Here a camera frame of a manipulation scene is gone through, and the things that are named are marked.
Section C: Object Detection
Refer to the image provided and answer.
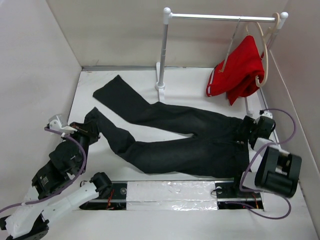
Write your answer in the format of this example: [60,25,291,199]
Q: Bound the grey metal trouser hanger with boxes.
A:
[219,18,241,73]

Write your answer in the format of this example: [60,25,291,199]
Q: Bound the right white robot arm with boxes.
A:
[231,114,302,198]

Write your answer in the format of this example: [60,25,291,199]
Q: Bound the white and silver clothes rack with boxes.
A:
[155,7,289,103]

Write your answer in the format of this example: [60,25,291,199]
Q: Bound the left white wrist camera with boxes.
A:
[47,114,77,135]

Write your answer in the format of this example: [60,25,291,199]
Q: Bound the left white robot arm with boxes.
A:
[0,121,113,240]

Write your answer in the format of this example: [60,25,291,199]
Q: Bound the black denim trousers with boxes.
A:
[84,76,250,178]

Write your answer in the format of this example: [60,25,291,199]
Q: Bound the silver foil tape strip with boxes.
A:
[126,180,218,212]

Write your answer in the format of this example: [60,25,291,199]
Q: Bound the cream wooden hanger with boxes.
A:
[252,12,281,88]

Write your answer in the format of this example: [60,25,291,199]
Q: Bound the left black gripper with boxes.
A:
[62,118,102,173]

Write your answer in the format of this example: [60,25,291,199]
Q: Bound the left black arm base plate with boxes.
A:
[79,181,128,211]

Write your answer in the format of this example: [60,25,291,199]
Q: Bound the red garment with white stripes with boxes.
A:
[205,35,265,105]

